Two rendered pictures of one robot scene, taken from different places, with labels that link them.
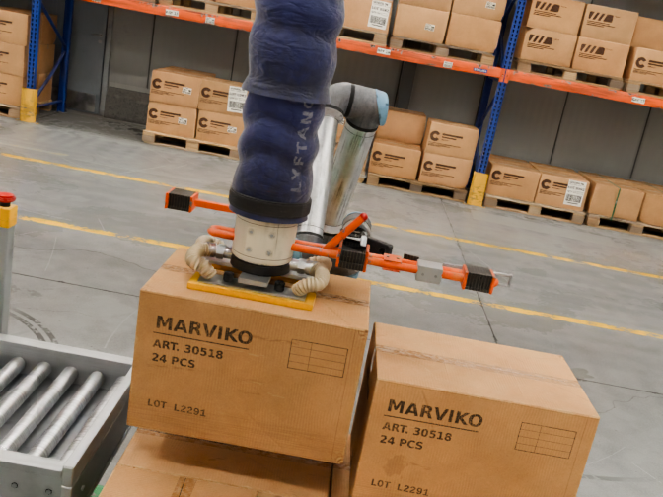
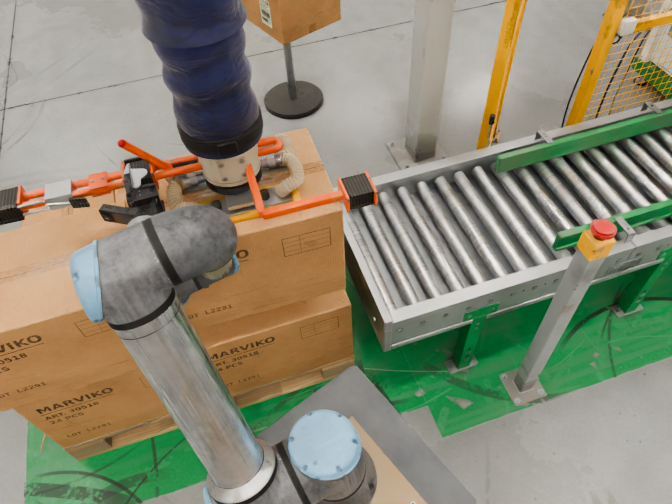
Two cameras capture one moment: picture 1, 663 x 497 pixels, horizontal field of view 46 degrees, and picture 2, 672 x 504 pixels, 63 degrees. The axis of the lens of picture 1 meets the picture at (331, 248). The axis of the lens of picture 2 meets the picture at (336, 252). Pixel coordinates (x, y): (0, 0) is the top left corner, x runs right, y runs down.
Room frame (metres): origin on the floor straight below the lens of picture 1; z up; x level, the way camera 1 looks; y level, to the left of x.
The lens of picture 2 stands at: (3.31, 0.16, 2.22)
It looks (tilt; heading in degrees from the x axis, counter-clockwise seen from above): 52 degrees down; 166
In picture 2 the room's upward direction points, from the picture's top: 4 degrees counter-clockwise
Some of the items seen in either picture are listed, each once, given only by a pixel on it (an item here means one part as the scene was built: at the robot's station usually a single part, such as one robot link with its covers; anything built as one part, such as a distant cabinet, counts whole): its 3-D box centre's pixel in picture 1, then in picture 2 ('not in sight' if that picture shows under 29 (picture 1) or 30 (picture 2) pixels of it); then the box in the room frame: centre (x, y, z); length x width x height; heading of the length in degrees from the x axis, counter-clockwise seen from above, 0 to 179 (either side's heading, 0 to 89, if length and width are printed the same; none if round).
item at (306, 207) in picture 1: (270, 199); (220, 122); (2.08, 0.19, 1.31); 0.23 x 0.23 x 0.04
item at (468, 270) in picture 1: (477, 279); (8, 203); (2.06, -0.41, 1.20); 0.08 x 0.07 x 0.05; 89
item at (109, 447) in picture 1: (107, 443); (355, 268); (2.07, 0.56, 0.48); 0.70 x 0.03 x 0.15; 0
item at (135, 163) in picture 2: (352, 255); (140, 174); (2.08, -0.06, 1.20); 0.10 x 0.08 x 0.06; 179
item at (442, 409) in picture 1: (462, 426); (59, 306); (2.08, -0.48, 0.74); 0.60 x 0.40 x 0.40; 91
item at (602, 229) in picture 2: (4, 199); (602, 231); (2.57, 1.14, 1.02); 0.07 x 0.07 x 0.04
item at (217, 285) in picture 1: (253, 285); not in sight; (1.98, 0.19, 1.09); 0.34 x 0.10 x 0.05; 89
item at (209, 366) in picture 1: (256, 349); (240, 231); (2.07, 0.16, 0.87); 0.60 x 0.40 x 0.40; 89
